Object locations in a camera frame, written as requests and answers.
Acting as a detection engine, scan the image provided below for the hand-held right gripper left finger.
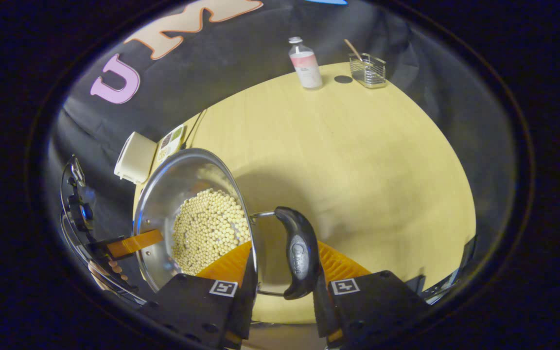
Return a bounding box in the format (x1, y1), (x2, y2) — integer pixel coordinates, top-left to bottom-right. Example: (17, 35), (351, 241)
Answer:
(139, 241), (259, 350)

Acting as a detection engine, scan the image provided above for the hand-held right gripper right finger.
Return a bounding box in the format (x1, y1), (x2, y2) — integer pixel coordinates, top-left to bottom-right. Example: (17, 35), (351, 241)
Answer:
(313, 242), (429, 350)

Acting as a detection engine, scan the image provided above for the stainless steel pot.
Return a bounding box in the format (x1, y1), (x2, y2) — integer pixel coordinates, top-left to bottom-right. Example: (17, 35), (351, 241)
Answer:
(133, 148), (320, 300)

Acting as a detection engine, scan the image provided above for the heap of yellow soybeans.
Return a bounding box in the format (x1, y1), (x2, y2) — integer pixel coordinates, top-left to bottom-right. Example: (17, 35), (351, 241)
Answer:
(172, 188), (251, 276)

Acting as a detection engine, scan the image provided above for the white toaster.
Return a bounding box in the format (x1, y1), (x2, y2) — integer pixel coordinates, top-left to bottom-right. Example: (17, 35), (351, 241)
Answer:
(114, 131), (158, 185)

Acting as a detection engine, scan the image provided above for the white divided bean dish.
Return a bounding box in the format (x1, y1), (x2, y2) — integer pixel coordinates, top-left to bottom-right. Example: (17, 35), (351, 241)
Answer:
(156, 124), (185, 164)

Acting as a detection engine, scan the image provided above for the black backdrop cloth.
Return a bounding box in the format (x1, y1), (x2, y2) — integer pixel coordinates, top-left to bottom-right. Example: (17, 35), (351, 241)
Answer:
(44, 0), (519, 292)

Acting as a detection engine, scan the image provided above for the clear bottle with pink label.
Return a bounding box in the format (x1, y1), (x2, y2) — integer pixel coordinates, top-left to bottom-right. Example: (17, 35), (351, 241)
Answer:
(288, 36), (323, 90)

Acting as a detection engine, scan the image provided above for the wooden stick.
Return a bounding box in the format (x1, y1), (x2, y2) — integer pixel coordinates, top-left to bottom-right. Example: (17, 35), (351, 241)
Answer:
(344, 39), (363, 62)

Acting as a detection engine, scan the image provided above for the black power cable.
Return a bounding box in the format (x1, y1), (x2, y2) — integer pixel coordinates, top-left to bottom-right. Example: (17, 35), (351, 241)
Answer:
(183, 109), (208, 149)

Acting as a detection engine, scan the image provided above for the wire mesh holder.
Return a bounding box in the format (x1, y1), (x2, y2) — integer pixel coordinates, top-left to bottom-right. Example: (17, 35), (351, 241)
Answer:
(348, 52), (387, 89)

